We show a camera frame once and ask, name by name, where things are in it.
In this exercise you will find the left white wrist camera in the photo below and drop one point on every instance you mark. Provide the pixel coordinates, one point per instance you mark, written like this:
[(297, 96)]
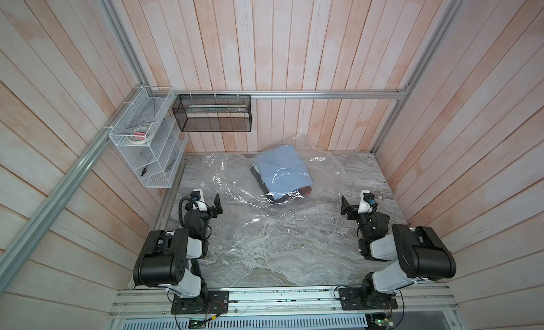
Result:
[(197, 201)]

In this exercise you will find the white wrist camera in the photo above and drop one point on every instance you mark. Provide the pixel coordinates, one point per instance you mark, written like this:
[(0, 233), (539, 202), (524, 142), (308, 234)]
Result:
[(197, 201), (367, 205)]

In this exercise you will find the red black plaid shirt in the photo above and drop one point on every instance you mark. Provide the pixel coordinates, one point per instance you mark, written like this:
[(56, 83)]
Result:
[(299, 193)]

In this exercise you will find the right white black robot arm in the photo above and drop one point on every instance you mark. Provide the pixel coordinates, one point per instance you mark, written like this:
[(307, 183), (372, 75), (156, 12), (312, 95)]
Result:
[(413, 254)]

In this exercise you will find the aluminium frame rail right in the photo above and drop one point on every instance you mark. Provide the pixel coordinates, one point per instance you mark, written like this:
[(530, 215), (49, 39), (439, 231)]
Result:
[(439, 33)]

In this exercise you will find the tape roll in shelf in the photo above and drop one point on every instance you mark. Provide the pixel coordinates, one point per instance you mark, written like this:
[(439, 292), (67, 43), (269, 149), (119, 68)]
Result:
[(140, 135)]

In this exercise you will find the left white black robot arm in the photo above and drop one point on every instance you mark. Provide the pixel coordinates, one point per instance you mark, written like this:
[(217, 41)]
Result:
[(169, 259)]

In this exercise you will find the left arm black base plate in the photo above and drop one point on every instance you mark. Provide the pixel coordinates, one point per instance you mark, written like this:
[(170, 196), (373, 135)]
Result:
[(211, 302)]

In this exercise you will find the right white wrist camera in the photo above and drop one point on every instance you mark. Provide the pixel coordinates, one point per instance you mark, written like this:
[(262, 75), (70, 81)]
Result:
[(367, 205)]

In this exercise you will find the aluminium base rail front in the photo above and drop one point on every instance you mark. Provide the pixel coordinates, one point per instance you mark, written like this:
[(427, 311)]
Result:
[(279, 301)]

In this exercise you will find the aluminium frame rail back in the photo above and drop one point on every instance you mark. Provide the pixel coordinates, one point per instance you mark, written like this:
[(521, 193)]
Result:
[(301, 94)]

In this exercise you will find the white wire mesh shelf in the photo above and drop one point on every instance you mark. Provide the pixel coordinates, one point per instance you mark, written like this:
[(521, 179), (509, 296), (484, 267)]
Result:
[(155, 164)]

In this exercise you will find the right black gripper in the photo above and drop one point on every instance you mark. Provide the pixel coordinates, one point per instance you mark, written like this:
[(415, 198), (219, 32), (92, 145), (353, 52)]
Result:
[(346, 208)]

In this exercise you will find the aluminium frame rail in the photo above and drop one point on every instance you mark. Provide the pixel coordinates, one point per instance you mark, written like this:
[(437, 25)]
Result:
[(439, 33), (301, 94), (34, 231)]

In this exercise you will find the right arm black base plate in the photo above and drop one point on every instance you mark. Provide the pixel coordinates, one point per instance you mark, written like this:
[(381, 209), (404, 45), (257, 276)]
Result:
[(364, 298)]

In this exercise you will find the light blue shirt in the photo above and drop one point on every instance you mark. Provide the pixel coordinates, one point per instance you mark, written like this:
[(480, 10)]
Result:
[(282, 170)]

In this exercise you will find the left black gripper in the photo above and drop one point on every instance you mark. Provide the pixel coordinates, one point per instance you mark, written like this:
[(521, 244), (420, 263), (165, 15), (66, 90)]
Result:
[(217, 207)]

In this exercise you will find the black wire mesh basket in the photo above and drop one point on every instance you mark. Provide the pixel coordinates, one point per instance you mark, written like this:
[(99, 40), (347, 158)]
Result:
[(213, 113)]

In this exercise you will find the aluminium frame rail left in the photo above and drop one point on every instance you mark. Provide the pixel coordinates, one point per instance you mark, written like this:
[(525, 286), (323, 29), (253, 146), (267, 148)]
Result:
[(34, 231)]

